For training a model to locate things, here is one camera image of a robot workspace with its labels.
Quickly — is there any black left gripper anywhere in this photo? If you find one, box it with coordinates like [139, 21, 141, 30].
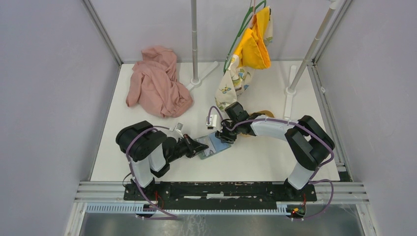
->
[168, 133, 209, 163]

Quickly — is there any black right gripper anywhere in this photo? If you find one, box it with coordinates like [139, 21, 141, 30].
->
[215, 119, 240, 145]

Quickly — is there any white credit card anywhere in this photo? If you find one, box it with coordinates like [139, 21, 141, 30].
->
[197, 136, 216, 158]

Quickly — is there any yellow oval tray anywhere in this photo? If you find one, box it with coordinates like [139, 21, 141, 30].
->
[249, 110, 275, 118]

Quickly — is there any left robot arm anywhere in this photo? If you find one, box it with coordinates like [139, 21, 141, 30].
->
[116, 120, 209, 201]

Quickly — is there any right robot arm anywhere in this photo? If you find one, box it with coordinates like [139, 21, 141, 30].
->
[215, 102, 335, 201]

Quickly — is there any left metal rack pole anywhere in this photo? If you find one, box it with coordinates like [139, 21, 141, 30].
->
[186, 0, 219, 91]

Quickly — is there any metal rack pole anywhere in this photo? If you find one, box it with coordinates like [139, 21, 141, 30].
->
[283, 0, 340, 120]
[186, 0, 219, 91]

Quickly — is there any pink crumpled garment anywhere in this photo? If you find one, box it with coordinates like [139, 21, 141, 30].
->
[125, 46, 194, 118]

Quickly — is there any right metal rack pole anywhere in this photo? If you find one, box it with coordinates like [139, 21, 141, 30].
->
[283, 0, 340, 120]

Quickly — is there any cartoon print children's garment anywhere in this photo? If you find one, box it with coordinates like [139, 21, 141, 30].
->
[214, 6, 273, 111]

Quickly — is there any green clothes hanger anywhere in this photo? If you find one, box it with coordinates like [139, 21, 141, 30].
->
[223, 0, 267, 73]

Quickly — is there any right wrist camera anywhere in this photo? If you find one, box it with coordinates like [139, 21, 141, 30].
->
[206, 115, 218, 130]

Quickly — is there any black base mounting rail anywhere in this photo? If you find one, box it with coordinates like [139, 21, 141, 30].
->
[143, 181, 317, 210]

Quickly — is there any white slotted cable duct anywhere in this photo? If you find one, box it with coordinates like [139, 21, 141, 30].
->
[85, 203, 289, 216]

